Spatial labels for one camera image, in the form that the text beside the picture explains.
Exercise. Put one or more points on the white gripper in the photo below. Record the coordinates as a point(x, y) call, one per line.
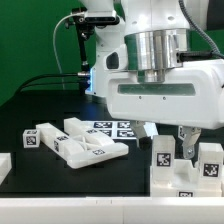
point(192, 96)

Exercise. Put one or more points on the white left fence rail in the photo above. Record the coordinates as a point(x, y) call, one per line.
point(5, 165)

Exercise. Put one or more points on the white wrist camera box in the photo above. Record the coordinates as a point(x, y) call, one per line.
point(117, 59)

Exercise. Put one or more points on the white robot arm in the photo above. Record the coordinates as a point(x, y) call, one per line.
point(157, 79)

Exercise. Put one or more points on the white chair seat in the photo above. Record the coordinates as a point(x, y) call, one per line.
point(183, 184)

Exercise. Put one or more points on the white chair back frame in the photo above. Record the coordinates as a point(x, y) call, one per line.
point(80, 145)

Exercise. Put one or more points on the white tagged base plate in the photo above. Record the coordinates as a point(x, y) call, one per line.
point(116, 130)

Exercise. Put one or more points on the white front fence rail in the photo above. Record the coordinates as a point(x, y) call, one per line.
point(112, 210)

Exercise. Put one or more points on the white tagged cube nut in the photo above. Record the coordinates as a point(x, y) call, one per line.
point(181, 134)
point(31, 138)

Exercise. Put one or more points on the white fence rail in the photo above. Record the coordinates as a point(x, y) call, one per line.
point(5, 165)
point(112, 210)

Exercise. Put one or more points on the black camera on stand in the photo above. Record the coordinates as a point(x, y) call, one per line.
point(85, 26)

